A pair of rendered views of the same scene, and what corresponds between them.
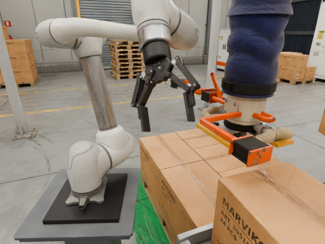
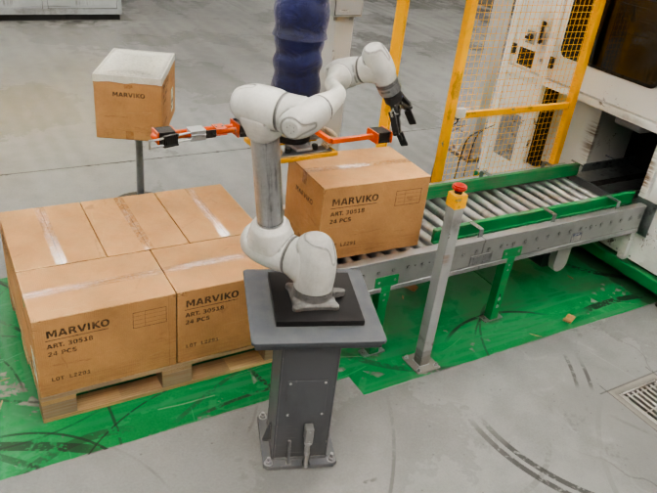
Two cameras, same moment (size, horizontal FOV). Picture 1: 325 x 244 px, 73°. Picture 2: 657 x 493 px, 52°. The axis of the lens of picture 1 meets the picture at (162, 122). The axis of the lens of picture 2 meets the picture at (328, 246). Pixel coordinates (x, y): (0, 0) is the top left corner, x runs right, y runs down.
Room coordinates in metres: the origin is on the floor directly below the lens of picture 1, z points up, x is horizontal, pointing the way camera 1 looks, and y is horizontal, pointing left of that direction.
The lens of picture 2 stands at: (1.31, 2.55, 2.26)
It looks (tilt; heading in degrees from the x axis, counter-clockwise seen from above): 30 degrees down; 258
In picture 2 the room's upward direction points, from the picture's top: 7 degrees clockwise
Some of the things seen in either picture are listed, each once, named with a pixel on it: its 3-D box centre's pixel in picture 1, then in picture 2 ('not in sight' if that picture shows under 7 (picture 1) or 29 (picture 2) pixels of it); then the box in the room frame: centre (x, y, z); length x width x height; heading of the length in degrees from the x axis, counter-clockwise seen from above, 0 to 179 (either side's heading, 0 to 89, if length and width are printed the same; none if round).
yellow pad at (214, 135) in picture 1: (225, 133); (301, 151); (0.91, -0.29, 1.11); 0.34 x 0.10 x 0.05; 24
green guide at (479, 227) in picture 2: not in sight; (547, 217); (-0.61, -0.70, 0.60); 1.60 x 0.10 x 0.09; 21
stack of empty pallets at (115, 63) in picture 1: (126, 58); not in sight; (8.50, 1.36, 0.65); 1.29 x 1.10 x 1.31; 22
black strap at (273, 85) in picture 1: (247, 83); not in sight; (0.95, -0.37, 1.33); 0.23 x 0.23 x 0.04
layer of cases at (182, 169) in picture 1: (212, 176); (145, 274); (1.63, -0.44, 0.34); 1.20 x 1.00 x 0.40; 21
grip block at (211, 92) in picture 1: (211, 95); (242, 126); (1.18, -0.27, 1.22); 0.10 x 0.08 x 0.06; 114
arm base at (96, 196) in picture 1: (86, 190); (317, 291); (0.89, 0.38, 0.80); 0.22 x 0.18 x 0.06; 5
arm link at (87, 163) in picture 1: (85, 163); (313, 260); (0.92, 0.38, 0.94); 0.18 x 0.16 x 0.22; 143
